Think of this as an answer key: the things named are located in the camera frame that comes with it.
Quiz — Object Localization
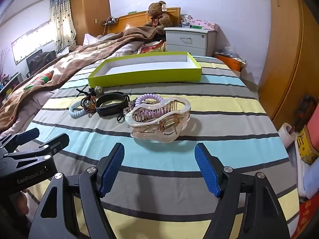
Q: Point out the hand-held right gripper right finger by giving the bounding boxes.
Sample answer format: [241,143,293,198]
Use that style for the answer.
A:
[194,142,291,239]

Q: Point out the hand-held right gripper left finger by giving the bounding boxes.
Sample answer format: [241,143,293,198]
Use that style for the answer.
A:
[29,142,125,239]

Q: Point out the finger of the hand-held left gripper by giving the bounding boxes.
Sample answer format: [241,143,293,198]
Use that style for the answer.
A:
[0,128,40,150]
[5,133,70,169]

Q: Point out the blue spiral hair tie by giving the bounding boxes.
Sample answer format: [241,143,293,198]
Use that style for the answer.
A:
[69,101,88,119]

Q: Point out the dark beaded bracelet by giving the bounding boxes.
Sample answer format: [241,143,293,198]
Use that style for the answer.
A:
[80,95,97,114]

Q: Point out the clear hair claw clip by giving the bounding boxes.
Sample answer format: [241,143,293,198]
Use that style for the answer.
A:
[125,97,192,144]

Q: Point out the black watch band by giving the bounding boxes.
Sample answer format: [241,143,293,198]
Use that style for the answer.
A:
[95,92,130,117]

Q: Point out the black cord charm bracelet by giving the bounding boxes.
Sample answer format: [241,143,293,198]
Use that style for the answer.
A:
[76,86,103,98]

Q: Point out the purple spiral hair tie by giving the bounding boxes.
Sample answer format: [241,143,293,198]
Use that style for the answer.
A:
[135,94,165,110]

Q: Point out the green shallow box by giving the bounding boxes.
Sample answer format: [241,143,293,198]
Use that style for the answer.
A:
[87,51,202,87]

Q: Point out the person's left hand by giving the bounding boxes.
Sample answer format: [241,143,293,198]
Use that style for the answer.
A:
[14,190,30,214]

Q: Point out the red green striped cloth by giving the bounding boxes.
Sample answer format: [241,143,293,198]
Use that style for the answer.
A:
[24,70,54,90]

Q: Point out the brown blanket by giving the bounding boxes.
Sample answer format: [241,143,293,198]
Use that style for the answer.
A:
[0,26,160,133]

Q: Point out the white paper roll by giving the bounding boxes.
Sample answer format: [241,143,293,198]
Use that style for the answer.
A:
[277,123,298,148]

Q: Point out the orange bin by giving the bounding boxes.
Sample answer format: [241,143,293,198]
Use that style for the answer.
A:
[214,53,244,72]

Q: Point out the dotted curtain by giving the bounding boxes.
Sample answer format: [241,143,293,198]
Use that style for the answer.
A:
[49,0,77,53]

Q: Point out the red printed cushion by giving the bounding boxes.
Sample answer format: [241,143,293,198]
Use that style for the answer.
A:
[140,41,167,54]

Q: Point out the grey nightstand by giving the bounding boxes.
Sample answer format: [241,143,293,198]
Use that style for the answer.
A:
[164,27,216,57]

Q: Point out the narrow wooden cabinet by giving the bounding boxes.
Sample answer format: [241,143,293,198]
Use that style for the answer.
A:
[69,0,111,47]

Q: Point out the large wooden wardrobe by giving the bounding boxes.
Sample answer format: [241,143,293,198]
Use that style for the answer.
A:
[259,0,319,160]

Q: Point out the wooden headboard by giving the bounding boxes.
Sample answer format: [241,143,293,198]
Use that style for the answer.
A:
[107,7,181,35]

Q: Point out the pink tissue box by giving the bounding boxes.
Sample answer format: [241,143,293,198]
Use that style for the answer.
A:
[191,19,219,32]

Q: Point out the bottles on nightstand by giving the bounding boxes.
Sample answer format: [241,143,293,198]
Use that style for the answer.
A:
[180,15,194,28]

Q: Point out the brown teddy bear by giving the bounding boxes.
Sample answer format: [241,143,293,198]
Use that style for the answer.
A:
[144,1,173,35]

